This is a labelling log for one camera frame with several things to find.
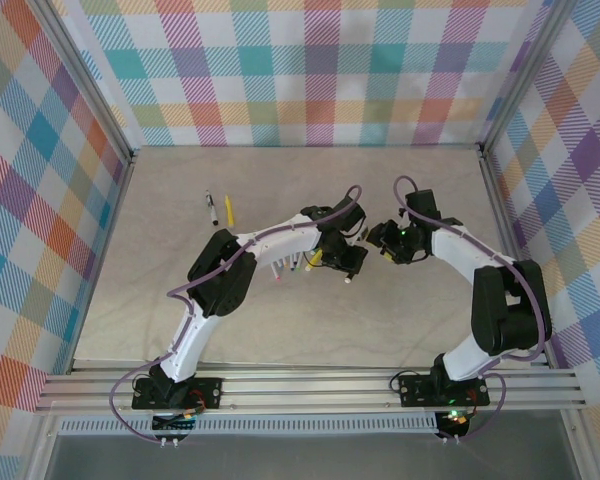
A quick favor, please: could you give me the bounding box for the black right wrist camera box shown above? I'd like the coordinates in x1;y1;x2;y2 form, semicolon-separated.
367;222;394;251

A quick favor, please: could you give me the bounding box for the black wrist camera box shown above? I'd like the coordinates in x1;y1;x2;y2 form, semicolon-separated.
340;243;370;276
367;222;394;251

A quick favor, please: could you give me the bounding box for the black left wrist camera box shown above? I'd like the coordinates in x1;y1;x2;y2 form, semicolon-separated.
340;243;370;276

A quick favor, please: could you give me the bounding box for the aluminium frame post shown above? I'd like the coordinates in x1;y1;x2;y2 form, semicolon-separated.
477;0;579;159
27;0;137;166

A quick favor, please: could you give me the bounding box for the aluminium mounting rail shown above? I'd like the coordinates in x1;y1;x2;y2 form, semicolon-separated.
34;368;587;415

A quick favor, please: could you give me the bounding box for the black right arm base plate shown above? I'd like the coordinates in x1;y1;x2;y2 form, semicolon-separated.
398;374;491;407

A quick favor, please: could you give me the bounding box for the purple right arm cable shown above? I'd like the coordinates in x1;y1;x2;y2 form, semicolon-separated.
392;174;554;446

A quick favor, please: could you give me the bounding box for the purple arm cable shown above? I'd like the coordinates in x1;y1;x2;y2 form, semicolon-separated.
108;184;367;446
392;174;554;446

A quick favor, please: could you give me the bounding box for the slotted grey cable duct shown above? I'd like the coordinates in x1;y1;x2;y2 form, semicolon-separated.
57;413;440;437

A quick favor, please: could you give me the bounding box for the small electronics board with wires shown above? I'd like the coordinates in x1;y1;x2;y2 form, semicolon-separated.
437;407;479;436
152;407;201;434

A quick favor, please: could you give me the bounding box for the aluminium frame side rail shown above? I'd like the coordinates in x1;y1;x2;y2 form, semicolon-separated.
67;149;139;376

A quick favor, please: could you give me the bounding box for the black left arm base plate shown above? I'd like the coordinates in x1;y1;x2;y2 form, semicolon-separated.
131;375;224;411

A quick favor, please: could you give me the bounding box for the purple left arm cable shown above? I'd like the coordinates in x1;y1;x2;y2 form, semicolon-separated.
108;184;367;446

